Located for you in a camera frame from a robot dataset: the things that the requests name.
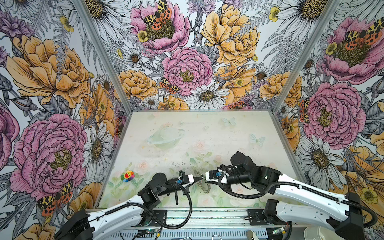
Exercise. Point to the colourful flower toy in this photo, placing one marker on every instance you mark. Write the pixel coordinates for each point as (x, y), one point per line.
(127, 176)

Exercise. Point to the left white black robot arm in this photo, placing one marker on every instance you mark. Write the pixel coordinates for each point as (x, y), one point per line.
(102, 224)

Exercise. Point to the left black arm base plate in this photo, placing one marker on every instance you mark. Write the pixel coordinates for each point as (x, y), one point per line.
(149, 221)

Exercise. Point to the slotted grey cable duct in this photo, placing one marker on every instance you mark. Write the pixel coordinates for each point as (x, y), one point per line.
(208, 234)

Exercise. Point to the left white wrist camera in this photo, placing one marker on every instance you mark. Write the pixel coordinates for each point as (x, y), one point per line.
(185, 180)

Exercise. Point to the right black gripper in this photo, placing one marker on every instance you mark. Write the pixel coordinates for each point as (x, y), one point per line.
(225, 167)

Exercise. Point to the aluminium mounting rail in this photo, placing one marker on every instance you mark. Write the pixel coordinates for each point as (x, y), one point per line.
(232, 218)

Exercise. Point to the small circuit board with wires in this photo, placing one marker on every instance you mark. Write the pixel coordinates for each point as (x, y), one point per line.
(153, 233)

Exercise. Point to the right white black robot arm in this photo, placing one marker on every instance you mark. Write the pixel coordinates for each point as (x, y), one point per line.
(342, 214)

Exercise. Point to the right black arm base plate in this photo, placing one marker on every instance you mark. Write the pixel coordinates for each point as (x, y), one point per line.
(258, 216)

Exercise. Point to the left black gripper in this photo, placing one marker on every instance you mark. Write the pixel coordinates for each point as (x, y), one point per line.
(184, 191)

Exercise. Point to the white paper cup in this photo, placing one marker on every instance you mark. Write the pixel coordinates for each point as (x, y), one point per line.
(320, 233)

